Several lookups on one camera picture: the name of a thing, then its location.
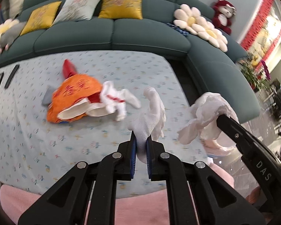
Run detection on white cotton glove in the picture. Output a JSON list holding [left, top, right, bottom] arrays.
[[128, 87, 166, 163]]

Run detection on white trash bag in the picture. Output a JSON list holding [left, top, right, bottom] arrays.
[[178, 92, 238, 158]]

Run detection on orange bag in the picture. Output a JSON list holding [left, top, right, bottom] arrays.
[[46, 73, 103, 124]]

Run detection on red paper box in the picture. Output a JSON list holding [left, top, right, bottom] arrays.
[[62, 59, 78, 79]]

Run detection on grey fabric pouch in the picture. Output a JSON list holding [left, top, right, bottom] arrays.
[[42, 86, 56, 107]]

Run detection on floral light blue tablecloth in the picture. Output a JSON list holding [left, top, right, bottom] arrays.
[[0, 51, 207, 194]]

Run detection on potted plant with flowers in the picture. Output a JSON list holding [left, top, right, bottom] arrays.
[[237, 53, 271, 92]]

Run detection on blue patterned cloth on sofa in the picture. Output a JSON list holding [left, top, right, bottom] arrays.
[[166, 23, 190, 37]]

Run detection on pink clothing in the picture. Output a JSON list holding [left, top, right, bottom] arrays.
[[0, 162, 235, 225]]

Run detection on white daisy pillow right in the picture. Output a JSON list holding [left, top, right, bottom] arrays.
[[191, 21, 228, 52]]

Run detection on white daisy pillow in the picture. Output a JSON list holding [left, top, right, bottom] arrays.
[[173, 4, 207, 35], [191, 21, 228, 52]]

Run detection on teal sectional sofa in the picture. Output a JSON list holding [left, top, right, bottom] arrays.
[[0, 0, 261, 123]]

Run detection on white daisy pillow left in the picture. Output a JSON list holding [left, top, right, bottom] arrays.
[[173, 4, 207, 35]]

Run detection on large yellow embroidered cushion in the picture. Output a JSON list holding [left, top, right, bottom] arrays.
[[98, 0, 143, 20]]

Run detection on red and white plush bear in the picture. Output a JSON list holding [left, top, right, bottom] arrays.
[[212, 0, 236, 35]]

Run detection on black remote control long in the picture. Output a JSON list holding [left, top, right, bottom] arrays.
[[5, 64, 20, 89]]

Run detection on light grey embroidered cushion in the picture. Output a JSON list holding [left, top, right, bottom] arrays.
[[53, 0, 101, 25]]

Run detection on small yellow embroidered cushion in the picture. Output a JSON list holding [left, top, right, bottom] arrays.
[[20, 1, 62, 36]]

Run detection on grey plush mouse toy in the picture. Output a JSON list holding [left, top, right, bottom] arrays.
[[0, 21, 27, 54]]

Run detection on white daisy pillow far end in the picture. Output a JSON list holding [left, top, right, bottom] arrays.
[[0, 19, 20, 37]]

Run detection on white fluffy plush toy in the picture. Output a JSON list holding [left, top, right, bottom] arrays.
[[9, 0, 24, 19]]

